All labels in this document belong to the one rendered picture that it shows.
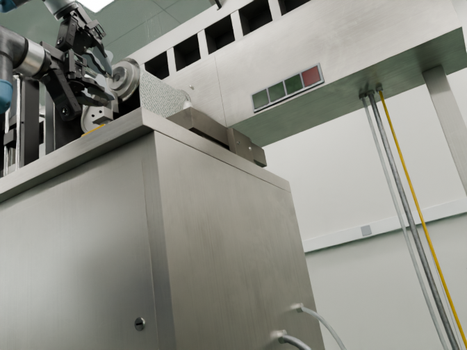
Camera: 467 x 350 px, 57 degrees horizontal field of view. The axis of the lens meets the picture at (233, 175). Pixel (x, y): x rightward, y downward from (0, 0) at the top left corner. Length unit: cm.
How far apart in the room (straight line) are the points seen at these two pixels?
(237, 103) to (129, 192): 75
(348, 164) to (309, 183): 38
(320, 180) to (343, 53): 252
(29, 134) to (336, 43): 97
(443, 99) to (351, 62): 29
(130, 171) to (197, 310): 28
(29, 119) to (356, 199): 279
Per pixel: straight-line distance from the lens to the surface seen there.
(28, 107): 148
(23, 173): 106
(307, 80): 139
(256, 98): 145
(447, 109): 142
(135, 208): 81
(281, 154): 404
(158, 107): 136
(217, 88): 157
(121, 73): 136
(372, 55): 136
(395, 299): 357
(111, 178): 88
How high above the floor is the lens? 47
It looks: 20 degrees up
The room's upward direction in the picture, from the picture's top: 10 degrees counter-clockwise
